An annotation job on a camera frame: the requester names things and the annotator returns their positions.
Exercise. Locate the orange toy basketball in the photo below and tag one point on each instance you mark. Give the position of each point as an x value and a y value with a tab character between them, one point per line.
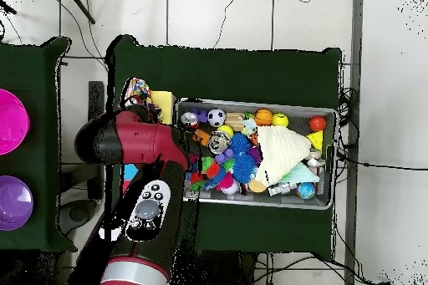
263	116

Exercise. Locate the long polka dot cloth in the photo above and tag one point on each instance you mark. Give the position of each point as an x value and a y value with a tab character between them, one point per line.
137	91

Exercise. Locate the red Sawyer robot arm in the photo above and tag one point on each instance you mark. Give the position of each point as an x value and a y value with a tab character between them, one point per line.
140	143

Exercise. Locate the yellow tennis ball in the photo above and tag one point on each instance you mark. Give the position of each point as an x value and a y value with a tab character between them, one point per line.
225	131

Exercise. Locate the crushed red drink can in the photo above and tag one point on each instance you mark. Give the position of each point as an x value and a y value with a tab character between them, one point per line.
190	119

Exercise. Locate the red ball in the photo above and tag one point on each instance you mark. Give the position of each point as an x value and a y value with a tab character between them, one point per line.
317	123

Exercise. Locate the clear mesh bin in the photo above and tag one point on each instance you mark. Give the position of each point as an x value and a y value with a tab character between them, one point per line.
321	199

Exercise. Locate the cream knitted cloth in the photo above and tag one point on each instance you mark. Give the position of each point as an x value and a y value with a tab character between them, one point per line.
281	151

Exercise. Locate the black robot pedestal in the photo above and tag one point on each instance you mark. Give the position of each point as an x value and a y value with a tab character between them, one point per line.
227	270

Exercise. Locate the blue spiky rubber ball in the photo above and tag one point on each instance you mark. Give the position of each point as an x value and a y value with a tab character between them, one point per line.
239	143
244	169

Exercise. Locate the mint green cloth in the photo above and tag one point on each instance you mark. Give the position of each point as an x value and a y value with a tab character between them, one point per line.
302	175

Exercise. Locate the black rod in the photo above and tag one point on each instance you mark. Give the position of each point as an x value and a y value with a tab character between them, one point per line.
79	4

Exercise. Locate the yellow smiley ball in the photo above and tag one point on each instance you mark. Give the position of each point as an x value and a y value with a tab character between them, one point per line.
280	120

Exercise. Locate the wooden box with three holes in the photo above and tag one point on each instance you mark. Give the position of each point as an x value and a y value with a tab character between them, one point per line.
164	101

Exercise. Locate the yellow cheese wedge toy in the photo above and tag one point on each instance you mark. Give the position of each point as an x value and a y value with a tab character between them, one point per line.
315	140

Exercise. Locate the pink plastic bowl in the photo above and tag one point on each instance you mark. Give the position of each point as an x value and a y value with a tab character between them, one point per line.
12	121

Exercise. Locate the purple plastic bowl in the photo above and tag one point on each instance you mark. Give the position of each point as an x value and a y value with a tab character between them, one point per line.
13	203

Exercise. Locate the black and white soccer ball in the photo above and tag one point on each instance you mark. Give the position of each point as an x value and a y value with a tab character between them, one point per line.
217	117

